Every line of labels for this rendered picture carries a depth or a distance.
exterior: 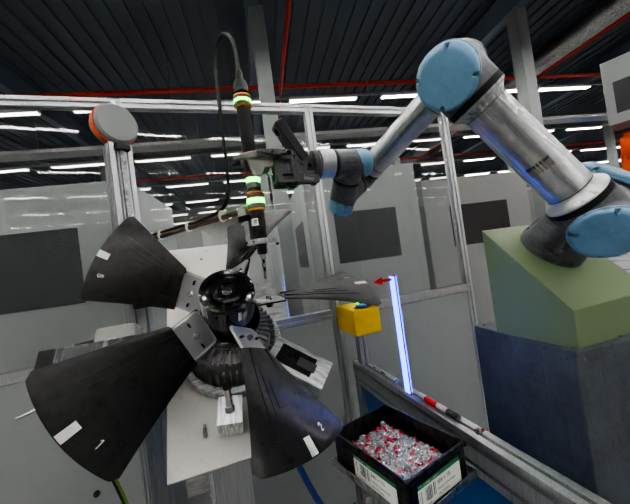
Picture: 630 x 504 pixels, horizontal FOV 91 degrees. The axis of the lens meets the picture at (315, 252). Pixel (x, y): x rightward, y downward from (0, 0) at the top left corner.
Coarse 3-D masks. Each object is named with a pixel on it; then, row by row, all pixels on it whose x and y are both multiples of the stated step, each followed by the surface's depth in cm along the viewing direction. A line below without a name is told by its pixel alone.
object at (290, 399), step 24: (264, 360) 63; (264, 384) 58; (288, 384) 63; (264, 408) 54; (288, 408) 57; (312, 408) 61; (264, 432) 50; (288, 432) 53; (312, 432) 56; (336, 432) 59; (264, 456) 48; (288, 456) 50
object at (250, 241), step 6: (240, 210) 76; (246, 210) 76; (240, 216) 76; (246, 216) 75; (240, 222) 76; (246, 222) 75; (246, 228) 76; (246, 234) 76; (252, 234) 76; (246, 240) 76; (252, 240) 72; (258, 240) 71; (264, 240) 72; (270, 240) 73
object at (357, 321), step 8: (352, 304) 118; (344, 312) 112; (352, 312) 105; (360, 312) 105; (368, 312) 106; (376, 312) 107; (344, 320) 113; (352, 320) 106; (360, 320) 105; (368, 320) 106; (376, 320) 107; (344, 328) 114; (352, 328) 107; (360, 328) 105; (368, 328) 106; (376, 328) 107
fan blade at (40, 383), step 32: (96, 352) 55; (128, 352) 57; (160, 352) 60; (32, 384) 50; (64, 384) 51; (96, 384) 53; (128, 384) 56; (160, 384) 59; (64, 416) 50; (96, 416) 52; (128, 416) 55; (64, 448) 49; (128, 448) 54
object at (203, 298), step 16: (224, 272) 70; (240, 272) 70; (208, 288) 67; (240, 288) 68; (208, 304) 64; (224, 304) 65; (240, 304) 65; (208, 320) 66; (224, 320) 65; (240, 320) 67; (256, 320) 75; (224, 336) 71
